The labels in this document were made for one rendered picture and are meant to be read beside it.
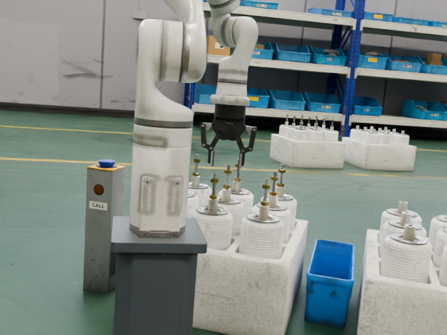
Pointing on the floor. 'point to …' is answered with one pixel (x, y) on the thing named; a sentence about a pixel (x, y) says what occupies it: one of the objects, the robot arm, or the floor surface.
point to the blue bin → (329, 282)
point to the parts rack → (273, 16)
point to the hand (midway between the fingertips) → (225, 161)
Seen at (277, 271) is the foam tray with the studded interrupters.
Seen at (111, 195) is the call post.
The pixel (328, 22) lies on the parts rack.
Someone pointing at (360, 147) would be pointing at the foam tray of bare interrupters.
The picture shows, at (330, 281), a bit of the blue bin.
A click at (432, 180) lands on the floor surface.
